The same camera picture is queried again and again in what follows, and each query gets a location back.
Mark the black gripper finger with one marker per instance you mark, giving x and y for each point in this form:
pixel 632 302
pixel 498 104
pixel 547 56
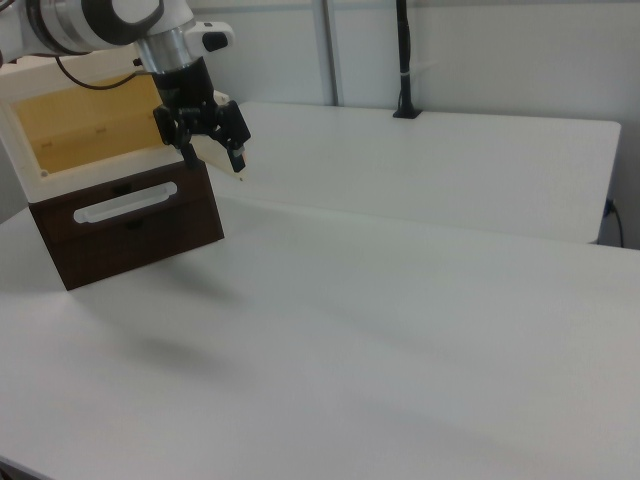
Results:
pixel 232 132
pixel 175 132

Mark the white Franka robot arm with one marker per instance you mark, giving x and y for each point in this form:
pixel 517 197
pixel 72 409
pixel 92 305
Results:
pixel 75 25

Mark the dark brown wooden drawer box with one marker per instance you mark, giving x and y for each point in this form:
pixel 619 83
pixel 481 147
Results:
pixel 140 250

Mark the grey partition post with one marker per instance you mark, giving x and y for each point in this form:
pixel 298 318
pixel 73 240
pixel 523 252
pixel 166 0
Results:
pixel 331 50

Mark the black clamped pole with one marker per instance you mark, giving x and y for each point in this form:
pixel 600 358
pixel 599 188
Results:
pixel 405 75

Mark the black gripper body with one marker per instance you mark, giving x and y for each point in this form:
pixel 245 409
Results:
pixel 184 82

